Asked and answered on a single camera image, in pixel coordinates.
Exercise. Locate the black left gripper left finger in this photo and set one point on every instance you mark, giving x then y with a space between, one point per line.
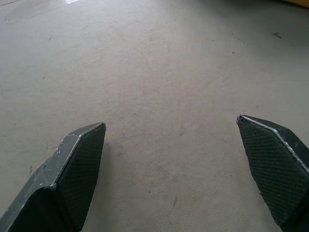
62 183

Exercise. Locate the yellow object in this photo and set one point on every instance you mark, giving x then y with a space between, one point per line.
295 2

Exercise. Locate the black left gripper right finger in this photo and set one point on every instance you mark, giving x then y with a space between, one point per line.
277 166

